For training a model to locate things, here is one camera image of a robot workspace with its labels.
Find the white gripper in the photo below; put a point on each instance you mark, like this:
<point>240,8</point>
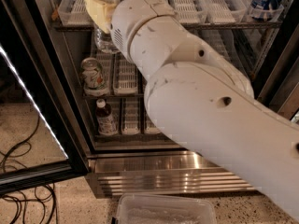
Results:
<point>135,18</point>

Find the clear plastic water bottle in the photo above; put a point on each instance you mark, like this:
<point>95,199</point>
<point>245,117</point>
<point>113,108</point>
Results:
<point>103,41</point>

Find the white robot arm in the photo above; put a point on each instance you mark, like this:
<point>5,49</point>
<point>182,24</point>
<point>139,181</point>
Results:
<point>202,102</point>

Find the white shelf tray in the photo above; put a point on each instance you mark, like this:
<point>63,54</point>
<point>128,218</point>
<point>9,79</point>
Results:
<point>124,77</point>
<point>190,11</point>

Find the stainless steel fridge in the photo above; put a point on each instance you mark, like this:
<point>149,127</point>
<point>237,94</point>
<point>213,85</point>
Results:
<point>134,167</point>

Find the small brown tea bottle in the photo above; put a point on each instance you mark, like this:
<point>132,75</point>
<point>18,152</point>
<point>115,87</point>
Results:
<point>106,123</point>

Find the open glass fridge door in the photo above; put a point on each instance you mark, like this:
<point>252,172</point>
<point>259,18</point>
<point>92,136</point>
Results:
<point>30,56</point>

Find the white green soda can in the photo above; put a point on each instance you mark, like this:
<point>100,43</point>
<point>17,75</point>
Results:
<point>94,83</point>

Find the blue white drink carton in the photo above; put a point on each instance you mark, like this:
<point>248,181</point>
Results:
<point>263,10</point>

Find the clear plastic bin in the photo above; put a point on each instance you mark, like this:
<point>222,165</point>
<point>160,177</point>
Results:
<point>160,209</point>

